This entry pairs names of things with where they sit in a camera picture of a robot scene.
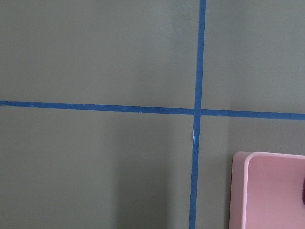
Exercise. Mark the purple cloth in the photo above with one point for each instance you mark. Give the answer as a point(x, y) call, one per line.
point(303, 192)

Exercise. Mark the pink plastic bin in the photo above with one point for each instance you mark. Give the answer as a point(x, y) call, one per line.
point(266, 191)

